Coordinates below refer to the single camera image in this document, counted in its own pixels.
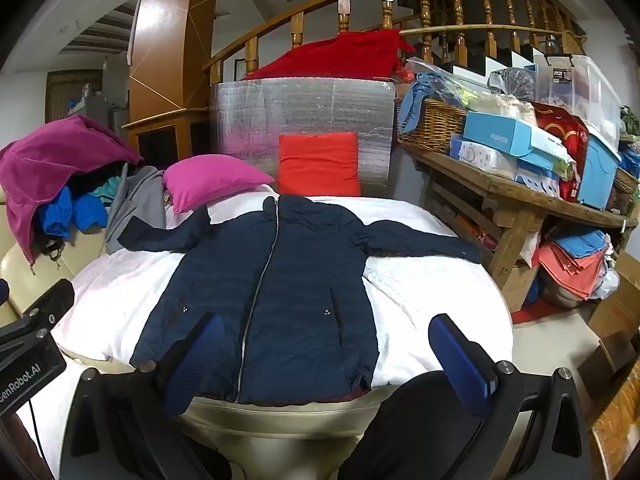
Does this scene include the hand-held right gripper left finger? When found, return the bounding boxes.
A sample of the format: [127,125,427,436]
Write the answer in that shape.
[60,312,231,480]

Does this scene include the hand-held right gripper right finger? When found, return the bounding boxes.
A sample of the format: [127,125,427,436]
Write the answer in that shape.
[340,314,593,480]

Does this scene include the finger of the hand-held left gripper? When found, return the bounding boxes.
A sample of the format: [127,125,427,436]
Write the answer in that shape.
[0,279,76,348]

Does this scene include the navy padded jacket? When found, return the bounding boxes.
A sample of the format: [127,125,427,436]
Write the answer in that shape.
[119,194,483,406]

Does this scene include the white bed blanket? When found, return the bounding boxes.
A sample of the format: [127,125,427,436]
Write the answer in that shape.
[30,182,516,480]

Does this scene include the blue garment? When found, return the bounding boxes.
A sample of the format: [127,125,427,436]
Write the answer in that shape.
[40,187,108,241]

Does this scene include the teal garment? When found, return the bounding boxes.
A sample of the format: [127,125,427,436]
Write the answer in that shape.
[90,177,123,206]

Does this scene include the grey garment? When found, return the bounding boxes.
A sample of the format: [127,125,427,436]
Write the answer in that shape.
[105,165,168,256]

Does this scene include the coral cloth stack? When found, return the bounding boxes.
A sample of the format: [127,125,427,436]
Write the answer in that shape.
[537,240,608,301]

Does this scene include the magenta garment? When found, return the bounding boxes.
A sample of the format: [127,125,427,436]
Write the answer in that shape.
[0,114,143,266]

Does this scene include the brown cardboard box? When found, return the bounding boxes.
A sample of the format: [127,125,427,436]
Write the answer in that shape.
[577,250,640,421]

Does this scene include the wooden side shelf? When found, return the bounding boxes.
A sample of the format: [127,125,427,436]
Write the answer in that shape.
[400,140,640,311]

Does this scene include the blue folded cloth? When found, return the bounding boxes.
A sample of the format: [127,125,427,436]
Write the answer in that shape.
[552,230,608,261]

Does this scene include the pink pillow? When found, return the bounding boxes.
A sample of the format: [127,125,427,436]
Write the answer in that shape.
[162,155,276,215]

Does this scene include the white patterned box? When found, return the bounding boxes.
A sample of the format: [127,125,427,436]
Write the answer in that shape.
[450,135,518,178]

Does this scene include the red pillow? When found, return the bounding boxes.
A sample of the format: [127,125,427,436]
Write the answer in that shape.
[277,131,362,197]

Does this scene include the blue cardboard box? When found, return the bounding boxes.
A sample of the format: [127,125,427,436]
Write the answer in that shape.
[462,110,576,171]

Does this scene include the wicker basket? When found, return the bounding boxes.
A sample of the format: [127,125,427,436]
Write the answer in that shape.
[395,97,468,156]

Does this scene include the light blue plastic bin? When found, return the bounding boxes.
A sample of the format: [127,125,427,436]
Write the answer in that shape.
[577,130,623,211]

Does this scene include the red bag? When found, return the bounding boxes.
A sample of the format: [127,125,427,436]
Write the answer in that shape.
[530,101,591,203]

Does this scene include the silver foil insulation board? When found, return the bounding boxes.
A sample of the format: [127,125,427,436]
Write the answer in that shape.
[210,77,397,196]

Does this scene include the light blue cloth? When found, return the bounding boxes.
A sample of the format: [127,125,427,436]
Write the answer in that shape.
[400,72,468,131]

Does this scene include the wooden cabinet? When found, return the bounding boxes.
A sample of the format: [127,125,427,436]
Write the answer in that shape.
[122,0,226,161]

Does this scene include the clear plastic bag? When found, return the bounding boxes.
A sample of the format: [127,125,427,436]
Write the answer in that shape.
[487,67,538,101]

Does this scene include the clear plastic storage box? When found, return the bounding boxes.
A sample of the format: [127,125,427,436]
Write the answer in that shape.
[532,52,623,136]

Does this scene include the red cloth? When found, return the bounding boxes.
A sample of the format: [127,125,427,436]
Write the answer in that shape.
[240,30,416,81]

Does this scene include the wooden stair railing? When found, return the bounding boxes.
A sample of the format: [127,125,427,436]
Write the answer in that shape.
[202,0,588,86]

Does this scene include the black cable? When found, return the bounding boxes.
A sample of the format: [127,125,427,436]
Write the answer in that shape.
[27,400,51,480]

